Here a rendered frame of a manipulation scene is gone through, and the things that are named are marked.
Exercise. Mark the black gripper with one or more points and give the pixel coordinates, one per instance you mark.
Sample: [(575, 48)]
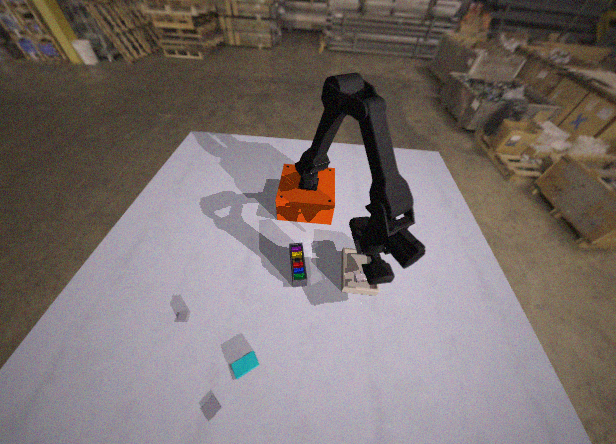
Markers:
[(377, 271)]

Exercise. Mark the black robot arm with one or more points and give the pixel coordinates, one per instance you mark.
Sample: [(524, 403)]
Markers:
[(390, 194)]

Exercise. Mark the white blade fuse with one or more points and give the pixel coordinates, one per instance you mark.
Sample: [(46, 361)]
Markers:
[(360, 277)]

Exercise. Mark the teal rectangular block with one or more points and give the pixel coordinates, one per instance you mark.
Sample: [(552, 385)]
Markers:
[(245, 364)]

